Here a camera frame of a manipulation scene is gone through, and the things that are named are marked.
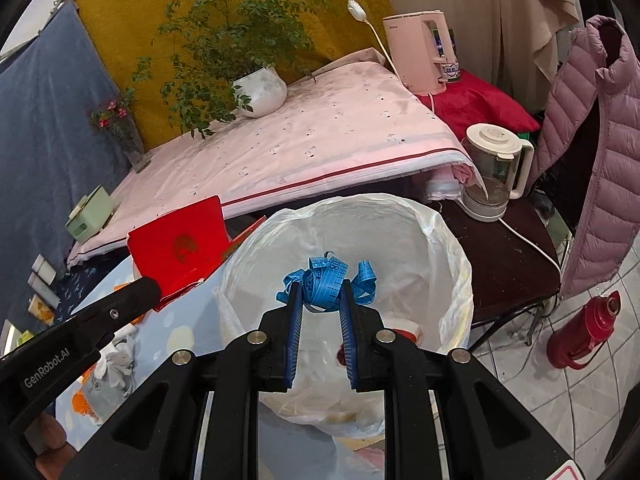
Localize glass vase with pink flowers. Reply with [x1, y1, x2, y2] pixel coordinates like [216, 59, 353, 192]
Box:
[90, 95, 153, 173]

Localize red paper cup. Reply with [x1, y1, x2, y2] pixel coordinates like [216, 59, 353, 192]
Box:
[336, 317, 421, 366]

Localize red thermos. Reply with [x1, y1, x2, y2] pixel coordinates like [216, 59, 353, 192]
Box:
[546, 290, 622, 371]

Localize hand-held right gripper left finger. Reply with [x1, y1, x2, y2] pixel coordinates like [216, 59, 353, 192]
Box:
[82, 282, 306, 480]

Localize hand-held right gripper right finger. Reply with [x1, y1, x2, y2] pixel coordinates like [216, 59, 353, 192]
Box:
[340, 280, 568, 480]

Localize dark wooden table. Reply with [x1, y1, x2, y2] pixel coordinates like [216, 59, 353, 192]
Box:
[440, 195, 563, 356]

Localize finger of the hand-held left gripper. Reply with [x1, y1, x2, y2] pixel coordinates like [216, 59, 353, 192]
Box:
[67, 275, 165, 348]

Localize blue measuring tape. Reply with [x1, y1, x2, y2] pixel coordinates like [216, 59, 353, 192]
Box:
[276, 256, 378, 313]

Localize white electric kettle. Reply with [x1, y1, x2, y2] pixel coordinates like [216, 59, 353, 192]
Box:
[460, 122, 536, 223]

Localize green tissue box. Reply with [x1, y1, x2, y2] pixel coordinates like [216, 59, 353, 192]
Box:
[67, 185, 118, 242]

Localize white cable with switch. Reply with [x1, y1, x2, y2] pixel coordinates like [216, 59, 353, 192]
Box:
[327, 0, 406, 86]

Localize pink down jacket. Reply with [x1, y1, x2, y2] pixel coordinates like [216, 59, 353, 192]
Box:
[530, 15, 640, 301]

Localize beige curtain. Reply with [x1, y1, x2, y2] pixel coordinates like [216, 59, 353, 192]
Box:
[380, 0, 541, 111]

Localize blue hanging cloth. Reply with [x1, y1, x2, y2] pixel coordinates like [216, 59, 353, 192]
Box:
[0, 0, 146, 331]

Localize yellow hanging cloth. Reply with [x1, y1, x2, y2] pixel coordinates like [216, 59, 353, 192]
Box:
[75, 0, 396, 151]

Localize green plant in white pot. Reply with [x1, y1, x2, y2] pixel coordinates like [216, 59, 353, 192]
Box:
[131, 0, 326, 140]

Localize red cloth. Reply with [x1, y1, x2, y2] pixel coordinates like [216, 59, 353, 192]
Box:
[415, 70, 542, 143]

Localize person's left hand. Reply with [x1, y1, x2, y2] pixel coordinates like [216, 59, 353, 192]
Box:
[32, 405, 68, 467]

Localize pink blanket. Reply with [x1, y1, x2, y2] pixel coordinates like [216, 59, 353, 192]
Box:
[67, 47, 486, 266]

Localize cream hanging cloth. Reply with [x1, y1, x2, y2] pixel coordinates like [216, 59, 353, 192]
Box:
[530, 0, 583, 81]

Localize bin with white plastic bag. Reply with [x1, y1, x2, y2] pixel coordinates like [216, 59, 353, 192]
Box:
[215, 192, 473, 441]

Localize orange print small box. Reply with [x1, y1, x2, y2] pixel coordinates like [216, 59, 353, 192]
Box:
[27, 294, 62, 325]

